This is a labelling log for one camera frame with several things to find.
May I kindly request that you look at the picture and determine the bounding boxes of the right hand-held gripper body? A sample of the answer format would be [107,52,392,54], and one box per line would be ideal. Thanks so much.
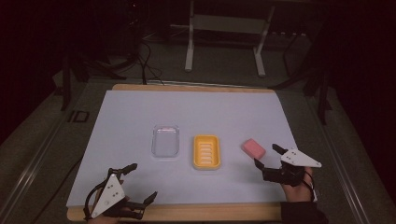
[262,147,323,188]

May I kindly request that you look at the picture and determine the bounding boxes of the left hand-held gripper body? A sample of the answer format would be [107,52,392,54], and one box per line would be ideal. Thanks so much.
[90,167,146,220]

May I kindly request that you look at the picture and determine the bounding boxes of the pink soap bar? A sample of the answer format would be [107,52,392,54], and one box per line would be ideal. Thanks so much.
[241,138,267,161]

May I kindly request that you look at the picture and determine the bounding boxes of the person's left hand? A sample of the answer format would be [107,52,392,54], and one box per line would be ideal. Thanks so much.
[87,177,131,224]

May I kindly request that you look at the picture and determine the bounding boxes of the person's right hand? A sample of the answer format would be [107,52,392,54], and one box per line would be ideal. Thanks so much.
[280,167,316,203]

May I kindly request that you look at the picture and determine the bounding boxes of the wooden table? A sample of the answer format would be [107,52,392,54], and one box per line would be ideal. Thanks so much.
[65,83,283,223]

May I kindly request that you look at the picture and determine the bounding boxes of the clear plastic container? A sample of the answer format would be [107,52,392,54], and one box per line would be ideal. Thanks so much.
[150,124,181,159]

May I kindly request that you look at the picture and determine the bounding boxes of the yellow soap dish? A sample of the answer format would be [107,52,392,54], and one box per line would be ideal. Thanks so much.
[191,133,222,171]

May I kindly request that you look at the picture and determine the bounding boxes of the black stand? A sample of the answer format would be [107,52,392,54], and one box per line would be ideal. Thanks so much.
[60,52,128,112]
[270,31,333,126]

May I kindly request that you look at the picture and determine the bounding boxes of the white table mat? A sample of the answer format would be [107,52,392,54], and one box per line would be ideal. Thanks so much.
[65,90,319,208]

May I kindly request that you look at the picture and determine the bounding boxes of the white metal stand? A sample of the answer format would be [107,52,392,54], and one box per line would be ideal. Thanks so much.
[184,0,276,78]

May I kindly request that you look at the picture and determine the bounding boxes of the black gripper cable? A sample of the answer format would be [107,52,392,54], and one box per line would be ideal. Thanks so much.
[301,170,317,201]
[82,181,108,222]

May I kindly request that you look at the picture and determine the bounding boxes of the metal floor rail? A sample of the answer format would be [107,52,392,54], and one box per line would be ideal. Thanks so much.
[319,124,372,224]
[0,122,64,218]

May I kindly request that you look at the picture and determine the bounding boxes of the black floor cables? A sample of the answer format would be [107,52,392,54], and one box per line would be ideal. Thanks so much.
[135,38,165,86]

